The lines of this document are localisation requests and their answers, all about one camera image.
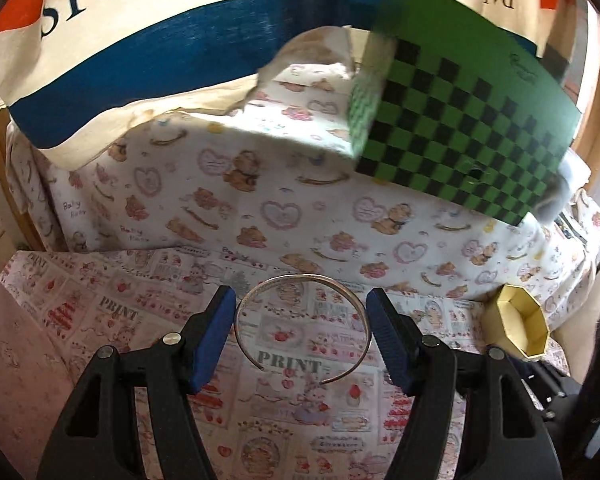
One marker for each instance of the striped printed cloth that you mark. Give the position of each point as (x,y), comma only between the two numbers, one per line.
(180,25)

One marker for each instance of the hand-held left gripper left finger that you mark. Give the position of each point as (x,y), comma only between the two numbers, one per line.
(210,345)

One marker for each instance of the green checkered board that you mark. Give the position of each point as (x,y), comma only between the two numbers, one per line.
(455,110)

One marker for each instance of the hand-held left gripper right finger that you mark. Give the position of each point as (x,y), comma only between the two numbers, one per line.
(387,345)

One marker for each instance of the bear print cloth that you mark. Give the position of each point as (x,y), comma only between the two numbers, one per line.
(280,185)

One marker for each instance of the wooden window frame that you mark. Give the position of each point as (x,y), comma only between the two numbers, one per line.
(597,85)

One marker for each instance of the translucent plastic bucket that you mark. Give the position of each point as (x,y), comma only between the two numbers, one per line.
(570,180)

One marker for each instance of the strawberry print cloth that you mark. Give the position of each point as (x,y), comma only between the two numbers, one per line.
(290,410)

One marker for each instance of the pink cloth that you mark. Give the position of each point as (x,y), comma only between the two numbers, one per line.
(10,385)

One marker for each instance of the yellow octagonal box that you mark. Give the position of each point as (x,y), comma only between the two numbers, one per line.
(535,330)

